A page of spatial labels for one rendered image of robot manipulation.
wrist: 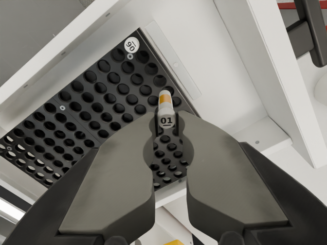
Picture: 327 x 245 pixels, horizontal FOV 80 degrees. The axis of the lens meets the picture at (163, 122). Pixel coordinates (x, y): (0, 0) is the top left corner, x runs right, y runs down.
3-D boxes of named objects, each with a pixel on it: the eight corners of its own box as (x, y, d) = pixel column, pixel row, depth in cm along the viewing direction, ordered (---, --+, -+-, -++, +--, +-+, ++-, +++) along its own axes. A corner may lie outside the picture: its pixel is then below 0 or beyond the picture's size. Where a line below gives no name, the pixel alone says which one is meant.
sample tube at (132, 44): (137, 30, 20) (132, 35, 16) (144, 40, 21) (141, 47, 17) (128, 37, 21) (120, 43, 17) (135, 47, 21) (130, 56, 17)
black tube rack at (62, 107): (141, 25, 23) (136, 29, 17) (211, 130, 30) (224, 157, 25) (21, 121, 29) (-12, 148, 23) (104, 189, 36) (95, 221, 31)
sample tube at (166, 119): (172, 101, 17) (175, 129, 13) (158, 102, 17) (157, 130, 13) (172, 88, 17) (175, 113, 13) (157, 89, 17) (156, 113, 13)
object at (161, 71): (136, 29, 18) (136, 29, 17) (222, 153, 25) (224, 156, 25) (120, 42, 18) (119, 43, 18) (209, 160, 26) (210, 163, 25)
